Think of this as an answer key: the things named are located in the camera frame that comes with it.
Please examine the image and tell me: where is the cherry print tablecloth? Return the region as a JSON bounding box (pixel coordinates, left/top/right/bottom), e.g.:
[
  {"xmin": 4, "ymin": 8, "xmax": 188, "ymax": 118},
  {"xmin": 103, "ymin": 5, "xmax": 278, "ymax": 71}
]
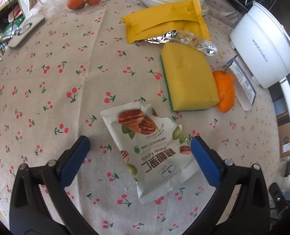
[{"xmin": 0, "ymin": 0, "xmax": 279, "ymax": 234}]

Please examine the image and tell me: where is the left tangerine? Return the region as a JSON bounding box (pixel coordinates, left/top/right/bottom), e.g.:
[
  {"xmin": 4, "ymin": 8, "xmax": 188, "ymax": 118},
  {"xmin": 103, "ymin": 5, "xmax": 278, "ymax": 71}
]
[{"xmin": 67, "ymin": 0, "xmax": 85, "ymax": 10}]

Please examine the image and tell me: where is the yellow snack bag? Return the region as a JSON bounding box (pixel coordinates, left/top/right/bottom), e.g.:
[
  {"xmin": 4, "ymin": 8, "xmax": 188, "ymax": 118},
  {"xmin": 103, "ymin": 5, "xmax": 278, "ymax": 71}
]
[{"xmin": 122, "ymin": 0, "xmax": 210, "ymax": 44}]

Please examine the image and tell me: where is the white electric cooking pot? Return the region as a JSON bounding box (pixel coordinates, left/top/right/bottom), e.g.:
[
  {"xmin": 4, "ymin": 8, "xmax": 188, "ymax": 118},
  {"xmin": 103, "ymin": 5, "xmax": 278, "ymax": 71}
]
[{"xmin": 230, "ymin": 2, "xmax": 290, "ymax": 119}]

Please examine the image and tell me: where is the orange peel piece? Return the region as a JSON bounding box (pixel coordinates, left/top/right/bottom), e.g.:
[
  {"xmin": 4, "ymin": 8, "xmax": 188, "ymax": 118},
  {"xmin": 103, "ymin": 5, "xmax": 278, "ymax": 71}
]
[{"xmin": 213, "ymin": 70, "xmax": 235, "ymax": 113}]

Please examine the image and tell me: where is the yellow green sponge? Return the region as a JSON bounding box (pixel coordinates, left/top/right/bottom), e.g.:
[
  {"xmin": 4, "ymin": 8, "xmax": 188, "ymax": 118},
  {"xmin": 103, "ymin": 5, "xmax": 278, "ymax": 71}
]
[{"xmin": 160, "ymin": 42, "xmax": 219, "ymax": 111}]

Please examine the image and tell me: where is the white pecan snack wrapper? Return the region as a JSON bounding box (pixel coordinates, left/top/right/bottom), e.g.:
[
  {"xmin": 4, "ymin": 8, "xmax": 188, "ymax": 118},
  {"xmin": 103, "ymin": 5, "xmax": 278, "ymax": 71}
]
[{"xmin": 100, "ymin": 102, "xmax": 199, "ymax": 205}]

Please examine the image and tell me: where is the upper white plate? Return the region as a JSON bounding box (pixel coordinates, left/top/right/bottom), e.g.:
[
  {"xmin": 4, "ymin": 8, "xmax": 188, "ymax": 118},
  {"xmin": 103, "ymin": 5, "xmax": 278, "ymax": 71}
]
[{"xmin": 141, "ymin": 0, "xmax": 209, "ymax": 16}]

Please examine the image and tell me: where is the crumpled foil wrapper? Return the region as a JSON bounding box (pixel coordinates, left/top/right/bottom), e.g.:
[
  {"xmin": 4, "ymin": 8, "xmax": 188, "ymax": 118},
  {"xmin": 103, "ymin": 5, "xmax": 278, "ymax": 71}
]
[{"xmin": 146, "ymin": 30, "xmax": 218, "ymax": 56}]

